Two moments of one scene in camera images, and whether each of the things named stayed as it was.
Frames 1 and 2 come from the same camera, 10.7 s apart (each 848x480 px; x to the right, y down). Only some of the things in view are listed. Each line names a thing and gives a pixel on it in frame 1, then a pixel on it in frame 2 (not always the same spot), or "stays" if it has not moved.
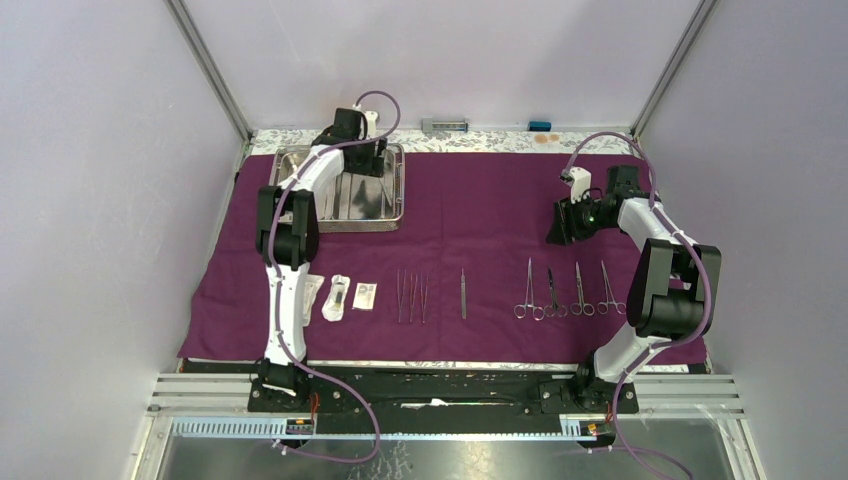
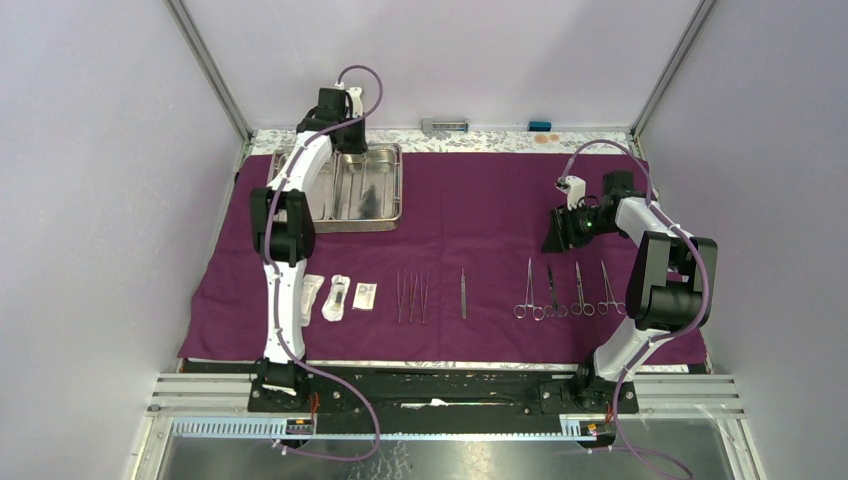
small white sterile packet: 365,295 stays
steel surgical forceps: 521,310 stays
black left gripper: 371,165 to 357,146
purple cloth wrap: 469,275 stays
